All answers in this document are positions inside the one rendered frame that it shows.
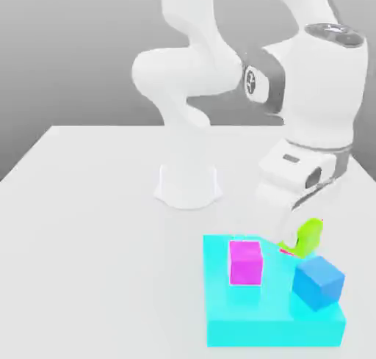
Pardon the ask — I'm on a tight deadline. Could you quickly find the large cyan box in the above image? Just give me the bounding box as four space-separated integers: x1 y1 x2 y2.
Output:
203 233 348 349

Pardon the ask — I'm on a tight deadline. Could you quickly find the small lime green cube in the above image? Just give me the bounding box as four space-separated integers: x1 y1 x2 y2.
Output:
277 217 325 259

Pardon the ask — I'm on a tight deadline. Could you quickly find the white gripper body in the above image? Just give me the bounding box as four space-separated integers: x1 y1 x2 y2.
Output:
254 178 338 240

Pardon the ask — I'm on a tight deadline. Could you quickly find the small blue cube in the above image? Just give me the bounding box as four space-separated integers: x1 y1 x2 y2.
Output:
292 255 347 313

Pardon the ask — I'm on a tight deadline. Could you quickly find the small magenta cube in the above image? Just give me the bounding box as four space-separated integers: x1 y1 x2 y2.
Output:
228 239 264 286

